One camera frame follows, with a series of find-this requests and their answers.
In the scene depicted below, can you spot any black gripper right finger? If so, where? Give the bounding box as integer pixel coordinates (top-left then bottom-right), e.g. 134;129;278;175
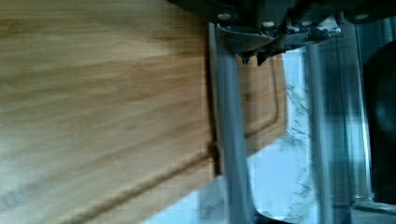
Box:
256;26;341;66

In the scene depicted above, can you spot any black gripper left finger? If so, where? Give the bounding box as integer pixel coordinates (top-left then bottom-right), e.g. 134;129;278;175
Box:
218;26;276;64

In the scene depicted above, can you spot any glass oven door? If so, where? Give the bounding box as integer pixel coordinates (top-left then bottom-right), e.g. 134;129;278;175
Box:
306;18;395;224

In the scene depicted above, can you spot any grey oven door handle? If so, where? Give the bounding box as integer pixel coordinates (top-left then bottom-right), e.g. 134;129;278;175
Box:
207;22;335;224

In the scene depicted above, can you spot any bamboo cutting board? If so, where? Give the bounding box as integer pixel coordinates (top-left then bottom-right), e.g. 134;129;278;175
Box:
0;0;289;224

